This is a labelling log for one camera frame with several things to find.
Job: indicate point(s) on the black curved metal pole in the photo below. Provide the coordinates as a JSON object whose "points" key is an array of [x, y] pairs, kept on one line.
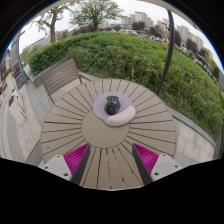
{"points": [[169, 50]]}

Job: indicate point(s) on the white planter box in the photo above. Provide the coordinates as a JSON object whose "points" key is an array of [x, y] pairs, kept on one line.
{"points": [[17, 111]]}

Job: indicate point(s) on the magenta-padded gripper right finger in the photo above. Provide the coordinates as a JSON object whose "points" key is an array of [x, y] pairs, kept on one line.
{"points": [[165, 164]]}

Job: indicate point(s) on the tall sign board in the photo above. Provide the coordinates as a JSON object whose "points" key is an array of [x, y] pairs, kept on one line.
{"points": [[15, 60]]}

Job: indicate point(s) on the grey slatted outdoor chair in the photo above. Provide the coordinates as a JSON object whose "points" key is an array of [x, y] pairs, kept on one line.
{"points": [[58, 75]]}

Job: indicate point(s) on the green hedge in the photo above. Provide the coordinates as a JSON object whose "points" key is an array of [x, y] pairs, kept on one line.
{"points": [[133, 56]]}

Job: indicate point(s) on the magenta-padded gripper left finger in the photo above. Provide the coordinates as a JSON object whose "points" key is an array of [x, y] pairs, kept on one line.
{"points": [[58, 165]]}

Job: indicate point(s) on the black computer mouse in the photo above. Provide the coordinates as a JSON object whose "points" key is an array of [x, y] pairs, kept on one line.
{"points": [[112, 106]]}

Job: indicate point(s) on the bare-trunked leaning tree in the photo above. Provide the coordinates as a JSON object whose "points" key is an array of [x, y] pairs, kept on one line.
{"points": [[52, 26]]}

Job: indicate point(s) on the group of apartment buildings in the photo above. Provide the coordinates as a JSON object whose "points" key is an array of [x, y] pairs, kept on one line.
{"points": [[140, 16]]}

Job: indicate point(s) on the lilac mouse pad with wrist rest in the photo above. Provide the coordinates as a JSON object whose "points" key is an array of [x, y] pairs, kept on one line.
{"points": [[100, 108]]}

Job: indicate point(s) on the round leafy tree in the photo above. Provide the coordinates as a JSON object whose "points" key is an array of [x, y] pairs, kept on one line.
{"points": [[95, 11]]}

